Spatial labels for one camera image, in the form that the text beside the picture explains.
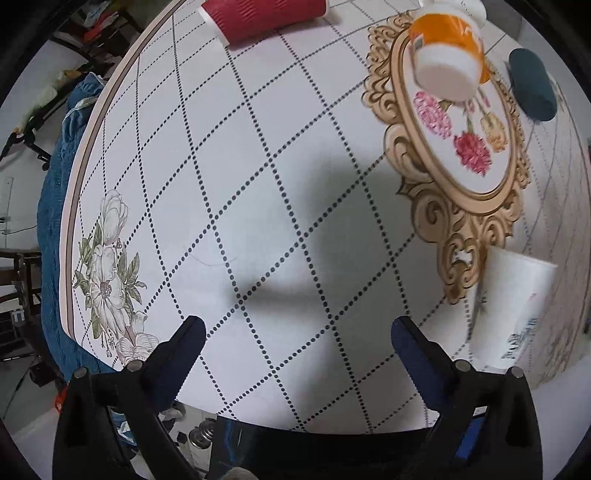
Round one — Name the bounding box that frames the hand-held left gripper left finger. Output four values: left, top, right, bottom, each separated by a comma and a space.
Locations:
52, 316, 207, 480

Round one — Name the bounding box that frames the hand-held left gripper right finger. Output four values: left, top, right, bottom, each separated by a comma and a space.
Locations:
390, 316, 544, 480

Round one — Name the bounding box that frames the white paper cup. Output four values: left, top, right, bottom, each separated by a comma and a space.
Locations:
468, 247, 559, 376

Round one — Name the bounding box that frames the red ribbed paper cup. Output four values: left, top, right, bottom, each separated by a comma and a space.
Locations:
198, 0, 331, 47

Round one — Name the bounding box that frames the small metal canister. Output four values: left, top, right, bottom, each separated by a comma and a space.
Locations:
185, 422, 217, 450

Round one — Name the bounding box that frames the blue fabric chair cover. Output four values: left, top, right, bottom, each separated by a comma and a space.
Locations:
38, 73, 139, 444

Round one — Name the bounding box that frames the floral printed tablecloth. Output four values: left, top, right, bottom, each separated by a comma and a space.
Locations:
59, 0, 591, 435

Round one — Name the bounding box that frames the dark teal pouch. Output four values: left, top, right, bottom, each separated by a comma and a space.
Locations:
508, 47, 559, 121

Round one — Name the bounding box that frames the orange bottle with white cap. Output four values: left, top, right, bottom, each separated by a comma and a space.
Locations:
409, 13, 491, 103

